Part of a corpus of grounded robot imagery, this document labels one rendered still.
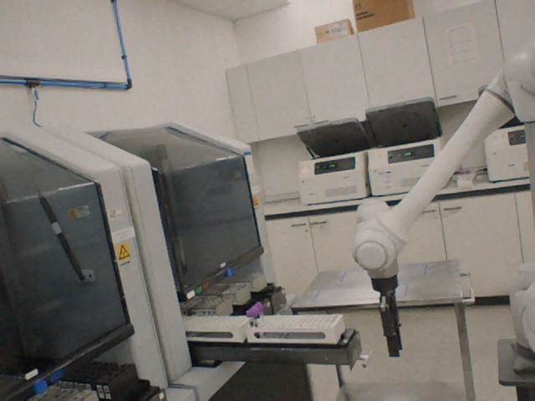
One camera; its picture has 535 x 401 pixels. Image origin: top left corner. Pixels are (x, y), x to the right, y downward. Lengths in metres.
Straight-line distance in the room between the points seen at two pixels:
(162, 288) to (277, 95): 2.92
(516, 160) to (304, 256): 1.76
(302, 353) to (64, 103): 1.99
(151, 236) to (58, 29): 1.78
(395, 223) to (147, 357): 0.82
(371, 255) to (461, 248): 2.61
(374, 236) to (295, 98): 3.11
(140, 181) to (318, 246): 2.60
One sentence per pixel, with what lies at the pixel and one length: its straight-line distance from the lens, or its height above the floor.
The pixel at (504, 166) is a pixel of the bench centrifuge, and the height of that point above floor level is 1.01.
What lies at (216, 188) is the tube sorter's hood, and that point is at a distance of 1.83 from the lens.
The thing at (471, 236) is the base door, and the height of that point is 0.54.
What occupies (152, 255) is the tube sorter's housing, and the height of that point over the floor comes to 1.15.
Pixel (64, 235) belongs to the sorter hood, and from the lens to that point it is 1.27.
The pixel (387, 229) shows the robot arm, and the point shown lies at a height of 1.17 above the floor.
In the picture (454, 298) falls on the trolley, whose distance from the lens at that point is 1.70.
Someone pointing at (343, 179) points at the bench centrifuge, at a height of 1.08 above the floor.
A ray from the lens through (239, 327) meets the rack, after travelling 1.58.
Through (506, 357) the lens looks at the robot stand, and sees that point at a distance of 1.57.
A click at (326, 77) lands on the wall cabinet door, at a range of 4.08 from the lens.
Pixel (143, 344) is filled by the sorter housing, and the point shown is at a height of 0.91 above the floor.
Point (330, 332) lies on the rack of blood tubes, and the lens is 1.45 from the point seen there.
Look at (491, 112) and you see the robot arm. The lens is 1.31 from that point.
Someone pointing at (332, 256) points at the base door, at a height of 0.47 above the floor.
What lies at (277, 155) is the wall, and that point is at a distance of 4.62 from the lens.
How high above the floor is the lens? 1.40
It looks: 5 degrees down
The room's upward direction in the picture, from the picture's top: 10 degrees counter-clockwise
